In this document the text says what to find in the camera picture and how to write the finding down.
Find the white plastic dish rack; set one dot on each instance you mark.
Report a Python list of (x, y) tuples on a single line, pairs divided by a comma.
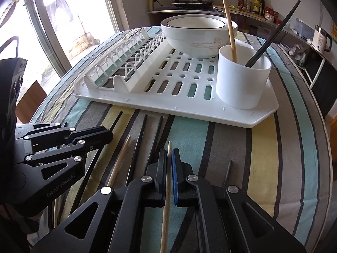
[(184, 102)]

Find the clear glass bottle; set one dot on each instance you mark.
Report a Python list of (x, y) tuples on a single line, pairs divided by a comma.
[(248, 4)]

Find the white ceramic bowl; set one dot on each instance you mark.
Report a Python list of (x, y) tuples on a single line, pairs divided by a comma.
[(200, 48), (192, 21)]

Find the yellowed power strip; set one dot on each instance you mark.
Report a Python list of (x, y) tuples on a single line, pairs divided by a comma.
[(151, 1)]

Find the dark glass bottle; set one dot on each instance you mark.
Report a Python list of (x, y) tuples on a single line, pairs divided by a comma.
[(262, 6)]

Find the red jar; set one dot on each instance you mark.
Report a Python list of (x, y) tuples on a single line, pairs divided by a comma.
[(241, 4)]

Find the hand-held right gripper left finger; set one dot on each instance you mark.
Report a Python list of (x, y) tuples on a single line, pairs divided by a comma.
[(163, 168)]

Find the sliding glass door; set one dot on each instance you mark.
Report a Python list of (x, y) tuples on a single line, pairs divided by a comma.
[(34, 18)]

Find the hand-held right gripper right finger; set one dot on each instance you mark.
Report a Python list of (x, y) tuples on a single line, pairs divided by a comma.
[(175, 179)]

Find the green glass bottle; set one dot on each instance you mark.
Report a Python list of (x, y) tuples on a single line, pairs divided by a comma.
[(256, 5)]

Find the plastic bag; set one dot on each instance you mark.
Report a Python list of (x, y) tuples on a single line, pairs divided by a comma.
[(297, 55)]

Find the small patterned bowl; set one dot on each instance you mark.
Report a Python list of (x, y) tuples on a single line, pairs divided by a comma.
[(269, 16)]

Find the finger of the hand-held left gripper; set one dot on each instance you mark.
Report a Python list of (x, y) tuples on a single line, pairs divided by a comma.
[(60, 187), (92, 133)]

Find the black gas stove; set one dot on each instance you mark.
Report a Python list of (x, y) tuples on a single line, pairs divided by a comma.
[(192, 3)]

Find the striped tablecloth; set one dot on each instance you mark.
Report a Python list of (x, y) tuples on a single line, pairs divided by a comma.
[(263, 150)]

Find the wooden chopstick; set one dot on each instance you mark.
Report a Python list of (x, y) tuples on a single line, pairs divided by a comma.
[(229, 23), (166, 216)]

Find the black chopstick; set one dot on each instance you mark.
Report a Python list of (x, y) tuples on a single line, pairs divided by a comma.
[(228, 172), (115, 121), (156, 134), (276, 31), (139, 142)]

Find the white cup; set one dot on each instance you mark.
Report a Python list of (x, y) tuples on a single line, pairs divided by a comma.
[(237, 84)]

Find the translucent plastic container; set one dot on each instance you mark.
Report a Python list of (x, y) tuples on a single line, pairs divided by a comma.
[(302, 29)]

